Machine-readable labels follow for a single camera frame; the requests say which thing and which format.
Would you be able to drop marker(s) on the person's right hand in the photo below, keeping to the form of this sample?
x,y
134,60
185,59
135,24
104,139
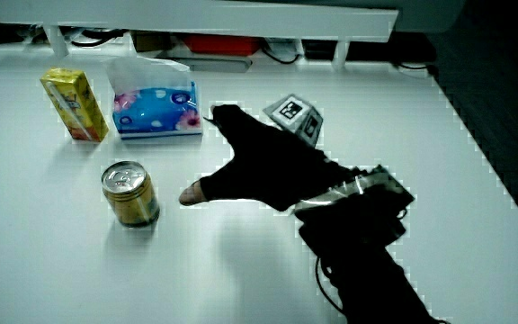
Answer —
x,y
268,166

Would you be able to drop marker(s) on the gold red bull can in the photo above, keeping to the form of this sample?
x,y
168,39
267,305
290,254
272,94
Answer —
x,y
131,195

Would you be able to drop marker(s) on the grey flat device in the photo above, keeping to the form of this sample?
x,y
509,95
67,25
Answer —
x,y
214,64

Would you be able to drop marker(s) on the blue floral tissue pack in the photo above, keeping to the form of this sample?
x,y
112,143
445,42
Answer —
x,y
155,105

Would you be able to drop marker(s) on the red box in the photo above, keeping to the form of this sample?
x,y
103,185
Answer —
x,y
221,44

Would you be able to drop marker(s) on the white desk shelf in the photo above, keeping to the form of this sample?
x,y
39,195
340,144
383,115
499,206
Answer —
x,y
196,15

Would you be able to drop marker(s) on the brown box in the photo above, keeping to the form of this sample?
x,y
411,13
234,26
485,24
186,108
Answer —
x,y
151,41

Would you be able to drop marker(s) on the yellow drink carton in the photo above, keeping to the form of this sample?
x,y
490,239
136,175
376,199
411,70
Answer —
x,y
75,105

